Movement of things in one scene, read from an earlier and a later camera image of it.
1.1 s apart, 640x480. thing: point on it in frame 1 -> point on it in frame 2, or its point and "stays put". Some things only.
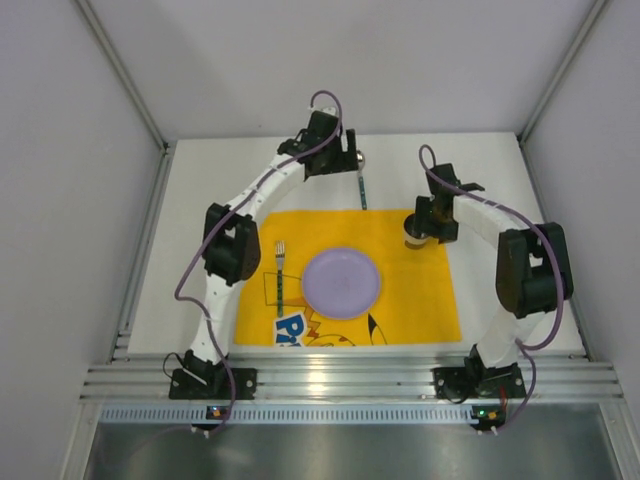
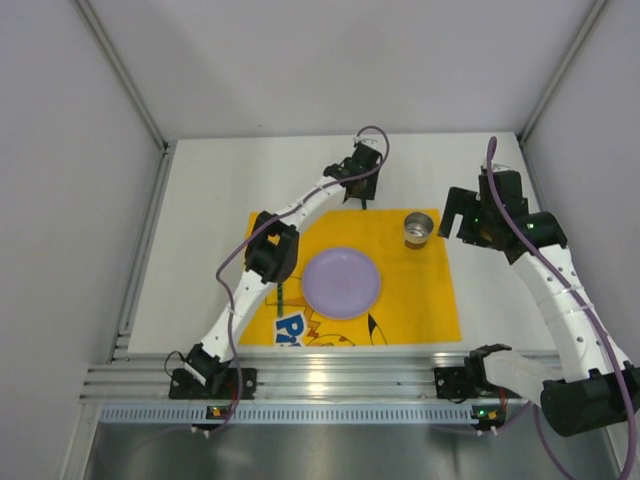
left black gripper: (350, 151) -> (367, 185)
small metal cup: (412, 240) stays put
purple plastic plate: (340, 283) stays put
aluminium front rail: (349, 378) stays put
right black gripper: (421, 220) -> (463, 212)
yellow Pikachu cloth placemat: (416, 302) stays put
